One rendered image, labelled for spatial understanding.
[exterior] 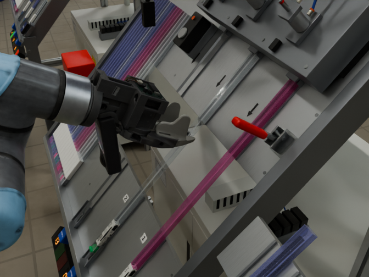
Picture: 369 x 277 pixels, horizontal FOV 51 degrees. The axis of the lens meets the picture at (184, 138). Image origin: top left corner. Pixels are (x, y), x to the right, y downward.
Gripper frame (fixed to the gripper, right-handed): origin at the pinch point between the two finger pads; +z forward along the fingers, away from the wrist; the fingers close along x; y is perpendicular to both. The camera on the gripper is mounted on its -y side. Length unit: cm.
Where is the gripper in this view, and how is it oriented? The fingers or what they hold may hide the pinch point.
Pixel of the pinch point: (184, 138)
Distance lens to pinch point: 71.2
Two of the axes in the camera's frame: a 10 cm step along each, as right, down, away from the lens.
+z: 8.0, 1.9, 5.7
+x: -4.0, -5.4, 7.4
